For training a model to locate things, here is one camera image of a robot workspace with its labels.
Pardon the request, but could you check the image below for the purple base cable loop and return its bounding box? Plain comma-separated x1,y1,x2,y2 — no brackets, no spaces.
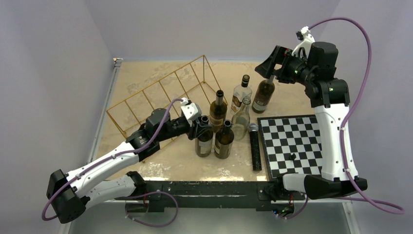
125,190,180,227

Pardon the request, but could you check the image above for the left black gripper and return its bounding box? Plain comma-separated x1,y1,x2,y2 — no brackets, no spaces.
156,115,211,142

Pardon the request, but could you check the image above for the gold wire wine rack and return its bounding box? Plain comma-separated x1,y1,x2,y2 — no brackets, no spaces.
97,55,221,157

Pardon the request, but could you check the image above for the black microphone silver head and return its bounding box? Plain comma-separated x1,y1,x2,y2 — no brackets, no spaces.
248,123,262,172

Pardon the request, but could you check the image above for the black white chessboard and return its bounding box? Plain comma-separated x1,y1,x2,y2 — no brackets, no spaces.
257,115,322,181

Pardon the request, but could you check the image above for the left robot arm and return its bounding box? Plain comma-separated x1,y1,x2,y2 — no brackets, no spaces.
42,103,211,224

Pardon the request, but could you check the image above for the clear whisky bottle black cap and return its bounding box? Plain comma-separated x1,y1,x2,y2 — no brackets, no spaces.
230,75,252,114

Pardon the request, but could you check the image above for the dark wine bottle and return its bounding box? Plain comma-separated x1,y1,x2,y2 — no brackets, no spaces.
252,76,276,114
214,119,234,159
195,116,214,157

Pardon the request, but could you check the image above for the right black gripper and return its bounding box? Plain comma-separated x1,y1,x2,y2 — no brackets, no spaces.
256,44,316,86

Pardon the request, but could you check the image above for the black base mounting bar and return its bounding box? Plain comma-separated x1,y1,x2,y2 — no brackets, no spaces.
127,181,300,212

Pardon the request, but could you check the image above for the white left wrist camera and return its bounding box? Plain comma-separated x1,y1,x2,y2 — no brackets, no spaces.
180,97,202,125

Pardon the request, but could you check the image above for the green wine bottle silver neck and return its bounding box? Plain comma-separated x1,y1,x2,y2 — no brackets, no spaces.
209,90,227,133

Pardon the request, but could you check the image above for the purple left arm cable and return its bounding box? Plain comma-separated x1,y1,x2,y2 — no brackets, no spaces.
41,97,186,222

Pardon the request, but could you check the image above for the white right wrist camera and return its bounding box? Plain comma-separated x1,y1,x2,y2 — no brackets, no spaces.
292,26,315,60

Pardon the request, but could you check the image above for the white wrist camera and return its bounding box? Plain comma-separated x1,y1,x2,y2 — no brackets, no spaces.
292,26,315,60
180,97,202,125

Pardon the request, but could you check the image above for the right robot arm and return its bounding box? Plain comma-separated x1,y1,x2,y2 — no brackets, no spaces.
255,41,368,199

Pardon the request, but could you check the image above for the clear empty glass bottle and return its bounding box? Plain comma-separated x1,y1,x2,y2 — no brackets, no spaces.
231,97,251,140

